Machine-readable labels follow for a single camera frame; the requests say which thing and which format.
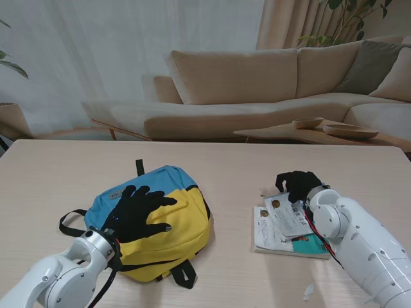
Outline beige sofa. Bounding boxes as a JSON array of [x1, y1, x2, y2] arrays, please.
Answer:
[[82, 35, 411, 142]]

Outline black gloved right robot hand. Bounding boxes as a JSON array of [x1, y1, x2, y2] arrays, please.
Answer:
[[275, 171, 324, 205]]

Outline left arm red black cable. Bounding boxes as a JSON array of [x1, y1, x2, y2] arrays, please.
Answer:
[[88, 237, 123, 308]]

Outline blue cover book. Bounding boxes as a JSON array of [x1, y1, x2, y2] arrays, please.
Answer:
[[263, 192, 317, 238]]

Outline teal cover book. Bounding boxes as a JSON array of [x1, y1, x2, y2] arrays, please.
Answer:
[[254, 206, 331, 260]]

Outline arm red black cable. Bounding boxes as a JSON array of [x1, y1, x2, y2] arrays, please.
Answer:
[[88, 237, 123, 308], [301, 198, 344, 269]]

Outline large shallow wooden bowl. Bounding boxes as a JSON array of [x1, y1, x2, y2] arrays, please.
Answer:
[[322, 123, 380, 139]]

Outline grey cushion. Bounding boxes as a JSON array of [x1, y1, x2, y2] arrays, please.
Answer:
[[335, 40, 404, 96]]

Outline beige cushion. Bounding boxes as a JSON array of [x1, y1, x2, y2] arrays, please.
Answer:
[[369, 47, 411, 103]]

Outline right arm red black cable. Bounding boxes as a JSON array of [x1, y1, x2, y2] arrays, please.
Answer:
[[301, 198, 344, 269]]

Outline tall green leafy plant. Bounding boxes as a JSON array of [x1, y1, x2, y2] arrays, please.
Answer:
[[297, 0, 396, 48]]

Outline wooden coffee table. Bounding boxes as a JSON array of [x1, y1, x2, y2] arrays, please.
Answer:
[[233, 119, 411, 151]]

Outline beige curtain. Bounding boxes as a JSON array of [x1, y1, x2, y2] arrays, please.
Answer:
[[256, 0, 363, 51]]

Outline brown plant pot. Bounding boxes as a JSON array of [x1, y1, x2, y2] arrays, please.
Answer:
[[0, 102, 33, 141]]

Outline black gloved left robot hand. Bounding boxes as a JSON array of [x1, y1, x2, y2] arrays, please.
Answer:
[[107, 185, 179, 244]]

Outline dark green long-leaf plant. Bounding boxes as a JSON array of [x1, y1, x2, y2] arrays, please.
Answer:
[[0, 21, 30, 80]]

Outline blue and yellow school bag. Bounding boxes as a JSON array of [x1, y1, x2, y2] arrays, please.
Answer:
[[59, 159, 211, 289]]

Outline small wooden bowl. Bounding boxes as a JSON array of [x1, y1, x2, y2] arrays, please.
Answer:
[[292, 117, 324, 130]]

